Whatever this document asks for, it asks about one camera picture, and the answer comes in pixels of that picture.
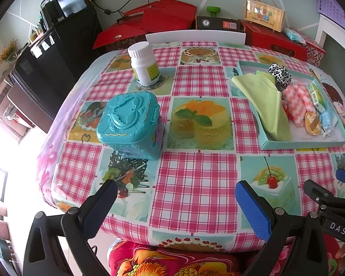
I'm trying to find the teal shallow box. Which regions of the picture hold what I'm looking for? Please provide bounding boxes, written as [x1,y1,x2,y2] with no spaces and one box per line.
[231,60,345,150]

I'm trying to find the pink zigzag cloth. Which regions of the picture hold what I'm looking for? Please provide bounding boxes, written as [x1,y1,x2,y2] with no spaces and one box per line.
[282,82,317,128]

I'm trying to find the orange oval pouch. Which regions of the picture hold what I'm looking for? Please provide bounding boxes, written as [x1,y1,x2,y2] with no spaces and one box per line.
[304,112,323,136]

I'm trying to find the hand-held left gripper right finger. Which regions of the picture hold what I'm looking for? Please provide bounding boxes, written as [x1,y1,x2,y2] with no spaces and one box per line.
[235,180,334,276]

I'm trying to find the black box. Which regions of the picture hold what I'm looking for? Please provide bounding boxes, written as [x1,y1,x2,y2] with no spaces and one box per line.
[195,16,245,32]

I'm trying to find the teal plastic lidded box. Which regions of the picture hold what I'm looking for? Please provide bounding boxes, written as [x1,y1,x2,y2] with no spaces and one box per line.
[96,91,165,160]

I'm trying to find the red cardboard box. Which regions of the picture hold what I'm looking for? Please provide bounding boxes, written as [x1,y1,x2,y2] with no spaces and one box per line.
[124,0,196,32]

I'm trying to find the green cloth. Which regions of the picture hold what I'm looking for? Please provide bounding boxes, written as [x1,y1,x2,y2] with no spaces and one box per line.
[232,70,293,141]

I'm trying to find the green tissue packet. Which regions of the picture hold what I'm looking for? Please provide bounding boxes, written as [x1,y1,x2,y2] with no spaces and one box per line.
[306,80,325,112]

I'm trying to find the wet wipes packet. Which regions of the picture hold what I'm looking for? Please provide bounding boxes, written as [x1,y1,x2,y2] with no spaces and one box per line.
[284,28,307,42]

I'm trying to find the white plastic bottle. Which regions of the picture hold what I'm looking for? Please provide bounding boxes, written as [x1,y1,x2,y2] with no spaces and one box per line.
[128,42,161,86]

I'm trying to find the black and white scrunchie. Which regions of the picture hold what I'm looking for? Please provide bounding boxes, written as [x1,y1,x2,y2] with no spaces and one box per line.
[268,63,293,89]

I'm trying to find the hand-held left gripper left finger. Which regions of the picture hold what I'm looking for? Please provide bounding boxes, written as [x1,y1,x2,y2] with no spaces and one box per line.
[22,180,118,276]

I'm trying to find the red patterned box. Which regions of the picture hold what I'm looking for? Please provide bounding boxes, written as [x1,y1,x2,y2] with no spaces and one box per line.
[297,32,327,66]

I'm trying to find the blue face mask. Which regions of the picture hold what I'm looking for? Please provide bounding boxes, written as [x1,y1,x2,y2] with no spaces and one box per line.
[319,108,339,138]

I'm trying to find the grey black printer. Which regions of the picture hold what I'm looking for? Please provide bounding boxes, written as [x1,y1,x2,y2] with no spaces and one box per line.
[40,0,88,31]

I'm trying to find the white shelf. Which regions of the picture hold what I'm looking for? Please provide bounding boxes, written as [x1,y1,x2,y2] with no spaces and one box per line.
[315,14,345,64]

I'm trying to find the yellow flowers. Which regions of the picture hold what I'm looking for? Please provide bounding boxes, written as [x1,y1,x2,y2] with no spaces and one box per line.
[0,40,18,64]

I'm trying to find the printed checked tablecloth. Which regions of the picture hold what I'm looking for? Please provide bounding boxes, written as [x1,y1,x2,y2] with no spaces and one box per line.
[36,41,345,248]

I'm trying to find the red floral blanket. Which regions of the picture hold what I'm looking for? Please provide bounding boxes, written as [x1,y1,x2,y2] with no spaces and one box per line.
[108,236,345,276]

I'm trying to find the red flat box gold emblem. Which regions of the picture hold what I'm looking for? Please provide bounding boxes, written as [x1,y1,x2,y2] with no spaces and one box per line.
[92,24,150,51]

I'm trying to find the red gift box with handle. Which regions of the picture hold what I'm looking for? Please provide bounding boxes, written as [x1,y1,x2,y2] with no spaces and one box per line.
[241,20,308,62]

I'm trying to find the wooden sign box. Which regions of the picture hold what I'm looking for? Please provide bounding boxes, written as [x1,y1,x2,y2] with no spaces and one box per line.
[244,0,285,33]

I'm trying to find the black cabinet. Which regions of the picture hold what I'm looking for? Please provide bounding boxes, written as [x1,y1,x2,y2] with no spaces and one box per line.
[11,7,104,130]

